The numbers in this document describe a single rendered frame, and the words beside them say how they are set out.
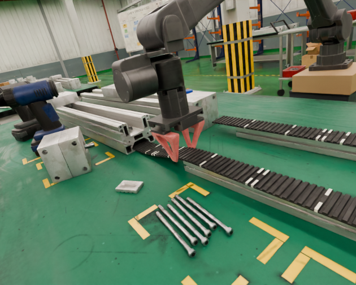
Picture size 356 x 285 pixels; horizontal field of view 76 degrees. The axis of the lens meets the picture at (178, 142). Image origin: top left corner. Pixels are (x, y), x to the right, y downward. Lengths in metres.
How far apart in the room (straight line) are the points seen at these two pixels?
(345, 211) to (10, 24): 15.74
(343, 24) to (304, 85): 0.20
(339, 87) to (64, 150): 0.83
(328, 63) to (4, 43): 15.28
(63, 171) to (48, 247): 0.22
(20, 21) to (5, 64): 2.39
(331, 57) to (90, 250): 0.91
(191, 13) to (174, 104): 0.16
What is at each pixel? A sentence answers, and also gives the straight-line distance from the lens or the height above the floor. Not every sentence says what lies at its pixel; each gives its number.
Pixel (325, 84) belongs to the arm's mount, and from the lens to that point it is 0.92.
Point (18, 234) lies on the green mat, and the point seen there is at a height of 0.78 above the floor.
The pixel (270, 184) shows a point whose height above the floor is 0.81.
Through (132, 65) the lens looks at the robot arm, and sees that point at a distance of 0.40.
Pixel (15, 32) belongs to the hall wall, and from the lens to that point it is 15.74.
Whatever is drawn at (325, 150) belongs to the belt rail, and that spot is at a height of 0.79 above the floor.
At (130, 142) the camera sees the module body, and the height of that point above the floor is 0.81.
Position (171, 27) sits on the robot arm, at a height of 1.05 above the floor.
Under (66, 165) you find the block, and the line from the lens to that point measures 0.61.
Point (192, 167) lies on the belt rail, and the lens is 0.47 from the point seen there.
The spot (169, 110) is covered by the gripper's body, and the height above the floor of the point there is 0.92.
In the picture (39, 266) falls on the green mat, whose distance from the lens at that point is 0.42.
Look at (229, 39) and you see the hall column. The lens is 3.98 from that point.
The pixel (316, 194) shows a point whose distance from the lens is 0.37.
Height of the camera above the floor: 1.04
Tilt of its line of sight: 24 degrees down
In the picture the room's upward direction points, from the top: 12 degrees counter-clockwise
